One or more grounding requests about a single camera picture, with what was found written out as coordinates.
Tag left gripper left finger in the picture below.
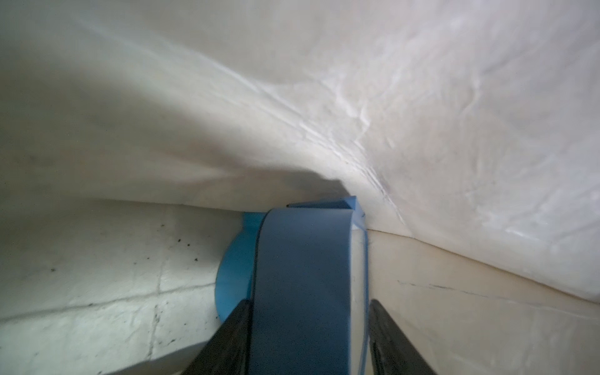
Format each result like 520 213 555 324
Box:
181 299 253 375

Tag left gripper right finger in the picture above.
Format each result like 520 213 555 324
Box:
368 299 436 375

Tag bright blue plastic clock stand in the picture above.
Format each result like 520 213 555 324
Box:
215 212 267 323

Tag large blue rectangular alarm clock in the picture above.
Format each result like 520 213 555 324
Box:
248 196 369 374

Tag cream canvas bag orange handles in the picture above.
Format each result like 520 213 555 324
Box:
1 1 599 374

